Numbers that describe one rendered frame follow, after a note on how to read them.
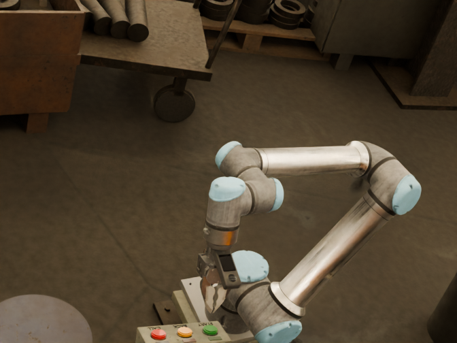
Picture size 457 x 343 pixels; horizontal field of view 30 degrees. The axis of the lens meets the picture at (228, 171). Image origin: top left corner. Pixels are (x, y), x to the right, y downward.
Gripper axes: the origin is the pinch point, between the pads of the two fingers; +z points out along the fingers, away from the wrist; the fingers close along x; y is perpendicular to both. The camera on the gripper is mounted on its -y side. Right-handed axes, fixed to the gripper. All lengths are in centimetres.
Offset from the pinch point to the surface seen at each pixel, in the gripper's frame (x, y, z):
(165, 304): -15, 76, 41
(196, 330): 3.4, 1.2, 6.8
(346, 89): -161, 216, -8
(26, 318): 45, 28, 15
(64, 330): 35.1, 22.7, 16.7
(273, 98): -111, 205, -5
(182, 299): -18, 66, 34
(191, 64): -51, 175, -28
